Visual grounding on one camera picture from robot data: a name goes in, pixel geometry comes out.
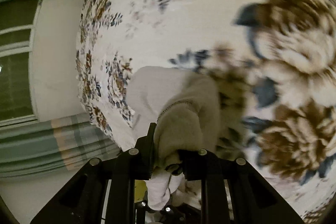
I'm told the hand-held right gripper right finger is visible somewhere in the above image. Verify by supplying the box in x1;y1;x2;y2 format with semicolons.
178;149;305;224

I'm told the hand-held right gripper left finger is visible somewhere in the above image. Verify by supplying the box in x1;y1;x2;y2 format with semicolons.
30;123;157;224

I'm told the grey long-sleeve shirt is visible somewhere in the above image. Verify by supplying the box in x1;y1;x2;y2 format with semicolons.
126;66;221;214

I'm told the floral bed blanket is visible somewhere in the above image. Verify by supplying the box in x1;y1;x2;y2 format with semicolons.
75;0;336;224

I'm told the window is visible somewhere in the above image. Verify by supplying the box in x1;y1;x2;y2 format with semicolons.
0;0;41;128

